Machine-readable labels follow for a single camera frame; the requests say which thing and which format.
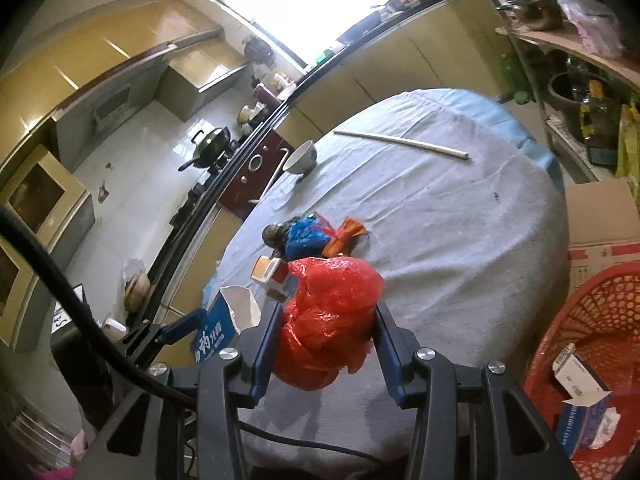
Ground yellow wall cabinets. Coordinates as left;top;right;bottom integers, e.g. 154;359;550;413
0;0;251;161

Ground light blue underlay cloth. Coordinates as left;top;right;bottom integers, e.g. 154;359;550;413
199;88;560;321

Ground white lidded mug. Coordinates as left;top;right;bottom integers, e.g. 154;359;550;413
102;318;129;344

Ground dark red thermos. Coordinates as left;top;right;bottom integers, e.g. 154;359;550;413
252;82;284;107

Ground orange plastic bag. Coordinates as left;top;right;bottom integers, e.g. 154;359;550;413
322;217;371;259

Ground cooking oil bottle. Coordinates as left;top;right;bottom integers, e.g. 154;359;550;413
579;79;621;144

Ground pink plastic bags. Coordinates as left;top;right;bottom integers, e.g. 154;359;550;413
544;0;627;59

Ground dark red oven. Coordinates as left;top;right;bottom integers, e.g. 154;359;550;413
222;132;296;221

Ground black kitchen countertop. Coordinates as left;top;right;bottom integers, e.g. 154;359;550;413
125;0;486;331

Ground cardboard box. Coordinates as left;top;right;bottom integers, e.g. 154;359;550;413
564;177;640;302

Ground dark hanging utensil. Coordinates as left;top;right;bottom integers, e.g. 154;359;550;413
243;37;276;66

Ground white bowl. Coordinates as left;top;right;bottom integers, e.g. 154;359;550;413
282;140;319;176

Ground white tissue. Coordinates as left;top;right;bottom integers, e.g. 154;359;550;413
592;407;621;449

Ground red plastic bag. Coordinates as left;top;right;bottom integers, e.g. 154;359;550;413
272;255;385;392

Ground blue and silver box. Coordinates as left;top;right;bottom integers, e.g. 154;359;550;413
556;389;614;454

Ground round table grey cloth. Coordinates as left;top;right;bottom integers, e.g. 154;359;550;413
215;89;569;474

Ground red plastic basket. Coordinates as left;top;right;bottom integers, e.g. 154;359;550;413
522;262;640;480

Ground brown bowl in plastic bag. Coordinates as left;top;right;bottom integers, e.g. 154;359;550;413
122;258;151;312

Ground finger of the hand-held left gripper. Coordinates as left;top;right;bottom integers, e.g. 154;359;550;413
121;308;209;361

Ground black plastic bag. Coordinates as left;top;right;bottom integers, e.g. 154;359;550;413
262;222;294;254

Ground steel pot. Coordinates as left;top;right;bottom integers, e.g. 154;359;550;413
497;0;564;29

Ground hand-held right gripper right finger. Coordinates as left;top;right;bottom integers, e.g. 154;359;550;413
372;302;576;480

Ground blue plastic bag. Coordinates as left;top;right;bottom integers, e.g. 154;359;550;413
284;215;334;261

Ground yellow green bag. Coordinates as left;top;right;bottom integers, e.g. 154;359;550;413
614;102;640;177

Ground blue toothpaste box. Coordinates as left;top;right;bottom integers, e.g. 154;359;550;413
192;284;264;369

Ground glass door wall cabinets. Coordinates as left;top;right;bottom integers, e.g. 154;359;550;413
0;144;96;352

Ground white box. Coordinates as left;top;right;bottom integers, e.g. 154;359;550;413
552;342;614;402

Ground long wooden stick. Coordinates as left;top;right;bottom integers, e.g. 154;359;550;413
333;129;471;161

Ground black gas stove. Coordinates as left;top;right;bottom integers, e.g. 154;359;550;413
169;159;237;227

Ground black bucket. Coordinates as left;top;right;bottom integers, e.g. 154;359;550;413
547;72;606;132

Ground green plastic bottle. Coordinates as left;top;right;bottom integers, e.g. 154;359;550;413
499;52;532;104

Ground wooden storage shelf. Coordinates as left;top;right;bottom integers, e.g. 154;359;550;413
456;0;640;182

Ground grey range hood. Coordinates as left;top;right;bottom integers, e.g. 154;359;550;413
52;29;222;157

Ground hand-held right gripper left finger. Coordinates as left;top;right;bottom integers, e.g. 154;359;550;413
80;301;286;480

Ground orange and white carton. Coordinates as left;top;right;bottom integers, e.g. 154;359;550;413
249;254;297;302

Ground black wok with lid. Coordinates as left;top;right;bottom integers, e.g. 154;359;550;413
178;127;232;171

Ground bright window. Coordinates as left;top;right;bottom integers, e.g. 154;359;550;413
179;0;417;69

